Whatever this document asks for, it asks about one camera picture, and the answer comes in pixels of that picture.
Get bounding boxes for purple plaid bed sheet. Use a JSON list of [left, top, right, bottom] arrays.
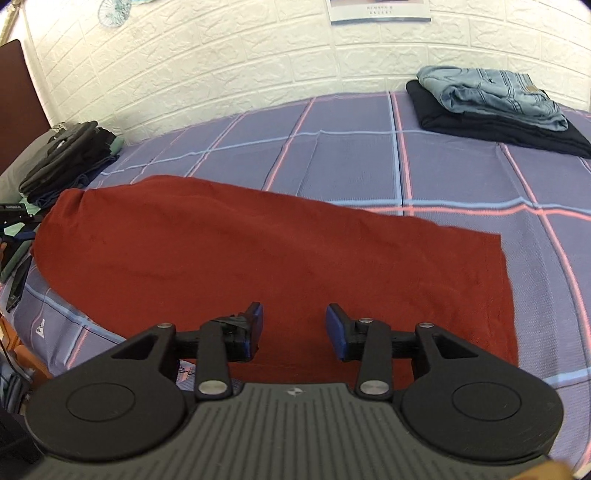
[[0, 91, 591, 476]]

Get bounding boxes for red pants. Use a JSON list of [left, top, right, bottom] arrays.
[[32, 176, 518, 383]]

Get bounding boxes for stack of dark folded clothes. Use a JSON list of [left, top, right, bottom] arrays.
[[19, 121, 122, 209]]

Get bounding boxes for folded light blue jeans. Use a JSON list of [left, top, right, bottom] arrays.
[[417, 66, 568, 132]]

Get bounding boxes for folded dark navy pants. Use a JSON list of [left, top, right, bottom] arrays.
[[406, 80, 590, 159]]

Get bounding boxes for dark brown headboard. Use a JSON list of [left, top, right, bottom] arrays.
[[0, 39, 50, 172]]

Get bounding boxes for blue round wall decoration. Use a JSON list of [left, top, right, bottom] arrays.
[[97, 0, 141, 28]]

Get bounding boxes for bedding poster on wall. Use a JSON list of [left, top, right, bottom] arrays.
[[325, 0, 431, 24]]

